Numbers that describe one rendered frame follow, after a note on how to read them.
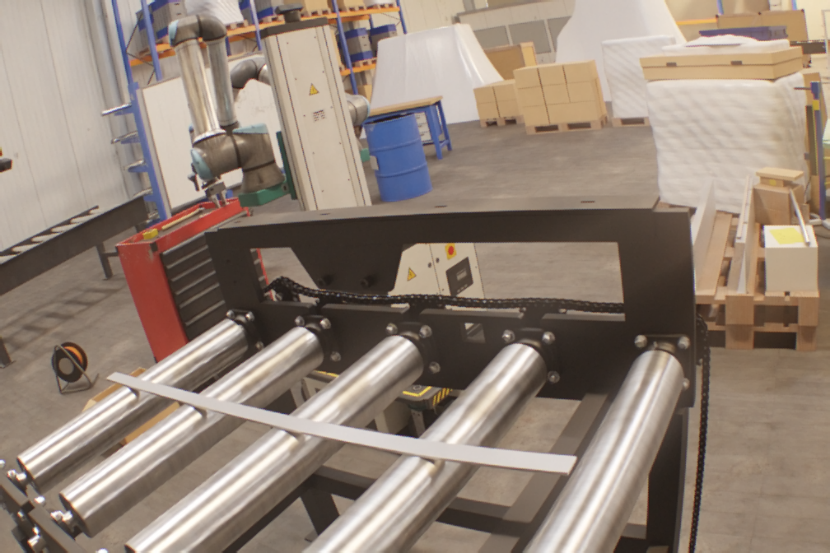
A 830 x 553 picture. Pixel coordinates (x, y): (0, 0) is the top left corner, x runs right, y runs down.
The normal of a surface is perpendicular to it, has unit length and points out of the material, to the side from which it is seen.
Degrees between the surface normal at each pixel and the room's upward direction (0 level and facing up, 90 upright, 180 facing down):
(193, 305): 90
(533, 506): 0
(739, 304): 90
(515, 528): 0
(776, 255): 90
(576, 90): 90
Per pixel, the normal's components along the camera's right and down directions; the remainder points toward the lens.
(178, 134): 0.52, 0.18
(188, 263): 0.81, 0.01
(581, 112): -0.47, 0.40
